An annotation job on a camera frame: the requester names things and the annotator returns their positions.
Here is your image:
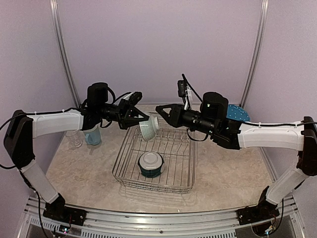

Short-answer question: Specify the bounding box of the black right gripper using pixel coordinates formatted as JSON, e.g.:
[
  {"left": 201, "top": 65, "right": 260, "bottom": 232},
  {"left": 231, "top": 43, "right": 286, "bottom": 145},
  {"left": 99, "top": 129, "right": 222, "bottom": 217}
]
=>
[{"left": 156, "top": 103, "right": 217, "bottom": 135}]

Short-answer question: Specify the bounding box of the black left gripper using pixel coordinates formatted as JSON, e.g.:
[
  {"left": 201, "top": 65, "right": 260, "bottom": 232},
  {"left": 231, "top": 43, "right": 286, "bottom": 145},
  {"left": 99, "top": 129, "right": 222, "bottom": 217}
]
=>
[{"left": 98, "top": 98, "right": 149, "bottom": 129}]

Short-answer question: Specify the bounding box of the grey green bowl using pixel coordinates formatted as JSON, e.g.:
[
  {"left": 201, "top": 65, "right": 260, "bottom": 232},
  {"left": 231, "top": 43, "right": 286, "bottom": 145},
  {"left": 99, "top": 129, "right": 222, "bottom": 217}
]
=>
[{"left": 139, "top": 113, "right": 159, "bottom": 141}]

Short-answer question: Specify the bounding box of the light blue faceted mug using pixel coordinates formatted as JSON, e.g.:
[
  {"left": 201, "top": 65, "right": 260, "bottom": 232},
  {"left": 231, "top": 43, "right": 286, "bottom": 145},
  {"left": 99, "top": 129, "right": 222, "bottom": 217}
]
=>
[{"left": 83, "top": 125, "right": 102, "bottom": 146}]

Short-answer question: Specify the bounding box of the dark teal bowl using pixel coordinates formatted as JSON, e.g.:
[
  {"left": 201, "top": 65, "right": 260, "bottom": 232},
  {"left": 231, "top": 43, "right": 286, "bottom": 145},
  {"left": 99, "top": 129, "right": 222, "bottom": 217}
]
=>
[{"left": 138, "top": 152, "right": 164, "bottom": 178}]

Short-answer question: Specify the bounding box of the clear drinking glass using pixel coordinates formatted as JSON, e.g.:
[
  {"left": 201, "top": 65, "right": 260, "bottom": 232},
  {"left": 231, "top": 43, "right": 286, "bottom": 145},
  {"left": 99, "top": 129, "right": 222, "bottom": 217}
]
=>
[{"left": 65, "top": 130, "right": 83, "bottom": 149}]

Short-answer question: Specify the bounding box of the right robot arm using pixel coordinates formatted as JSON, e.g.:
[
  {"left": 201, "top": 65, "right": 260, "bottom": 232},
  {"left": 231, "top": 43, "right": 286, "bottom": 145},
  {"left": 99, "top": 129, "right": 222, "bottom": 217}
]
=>
[{"left": 156, "top": 92, "right": 317, "bottom": 225}]

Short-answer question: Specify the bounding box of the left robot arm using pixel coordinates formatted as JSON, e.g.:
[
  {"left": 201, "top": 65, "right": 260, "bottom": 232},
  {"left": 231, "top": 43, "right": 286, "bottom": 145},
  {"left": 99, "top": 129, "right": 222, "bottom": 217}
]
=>
[{"left": 3, "top": 82, "right": 149, "bottom": 221}]

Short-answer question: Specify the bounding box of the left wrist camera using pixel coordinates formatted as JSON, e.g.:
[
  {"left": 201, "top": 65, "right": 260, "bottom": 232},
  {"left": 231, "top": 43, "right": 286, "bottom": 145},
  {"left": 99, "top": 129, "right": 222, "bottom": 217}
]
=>
[{"left": 123, "top": 92, "right": 143, "bottom": 106}]

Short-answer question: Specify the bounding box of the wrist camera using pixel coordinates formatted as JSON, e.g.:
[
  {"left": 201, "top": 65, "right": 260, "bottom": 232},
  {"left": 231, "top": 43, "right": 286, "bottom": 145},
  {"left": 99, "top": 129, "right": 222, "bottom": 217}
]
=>
[
  {"left": 123, "top": 92, "right": 143, "bottom": 106},
  {"left": 177, "top": 74, "right": 193, "bottom": 110}
]

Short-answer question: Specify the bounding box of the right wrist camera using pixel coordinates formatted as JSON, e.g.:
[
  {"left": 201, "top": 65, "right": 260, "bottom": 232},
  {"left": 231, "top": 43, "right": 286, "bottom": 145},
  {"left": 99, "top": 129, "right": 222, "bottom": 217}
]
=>
[{"left": 177, "top": 74, "right": 193, "bottom": 110}]

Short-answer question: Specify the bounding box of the metal wire dish rack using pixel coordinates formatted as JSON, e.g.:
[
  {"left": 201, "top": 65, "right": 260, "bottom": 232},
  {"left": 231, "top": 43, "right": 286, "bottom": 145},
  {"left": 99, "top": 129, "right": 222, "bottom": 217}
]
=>
[{"left": 112, "top": 112, "right": 197, "bottom": 193}]

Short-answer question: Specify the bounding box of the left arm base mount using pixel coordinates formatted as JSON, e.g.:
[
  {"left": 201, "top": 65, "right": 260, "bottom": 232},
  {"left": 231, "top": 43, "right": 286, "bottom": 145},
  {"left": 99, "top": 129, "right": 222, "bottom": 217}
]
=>
[{"left": 43, "top": 196, "right": 87, "bottom": 226}]

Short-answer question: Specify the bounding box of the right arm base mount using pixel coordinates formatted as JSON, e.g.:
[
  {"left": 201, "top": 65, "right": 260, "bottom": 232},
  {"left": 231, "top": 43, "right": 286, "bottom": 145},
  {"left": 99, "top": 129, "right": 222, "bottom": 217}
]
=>
[{"left": 236, "top": 203, "right": 280, "bottom": 225}]

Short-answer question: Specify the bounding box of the left aluminium wall post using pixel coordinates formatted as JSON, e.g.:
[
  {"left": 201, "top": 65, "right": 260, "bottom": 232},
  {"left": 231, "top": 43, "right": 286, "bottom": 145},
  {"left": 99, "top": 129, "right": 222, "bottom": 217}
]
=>
[{"left": 50, "top": 0, "right": 80, "bottom": 106}]

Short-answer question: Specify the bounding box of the aluminium wall post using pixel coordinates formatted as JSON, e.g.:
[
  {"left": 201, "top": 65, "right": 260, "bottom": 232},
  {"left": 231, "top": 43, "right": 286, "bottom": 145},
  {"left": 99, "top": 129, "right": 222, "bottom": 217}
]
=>
[
  {"left": 50, "top": 0, "right": 80, "bottom": 106},
  {"left": 240, "top": 0, "right": 269, "bottom": 108}
]

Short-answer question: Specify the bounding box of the aluminium front rail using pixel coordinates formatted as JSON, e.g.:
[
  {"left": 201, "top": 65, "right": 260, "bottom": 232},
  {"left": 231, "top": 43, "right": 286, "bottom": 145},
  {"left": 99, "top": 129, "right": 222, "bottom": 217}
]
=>
[{"left": 17, "top": 195, "right": 305, "bottom": 238}]

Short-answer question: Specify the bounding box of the right aluminium wall post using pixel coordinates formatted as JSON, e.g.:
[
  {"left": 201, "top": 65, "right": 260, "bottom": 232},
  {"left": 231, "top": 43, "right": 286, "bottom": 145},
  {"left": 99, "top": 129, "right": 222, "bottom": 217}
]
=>
[{"left": 240, "top": 0, "right": 269, "bottom": 108}]

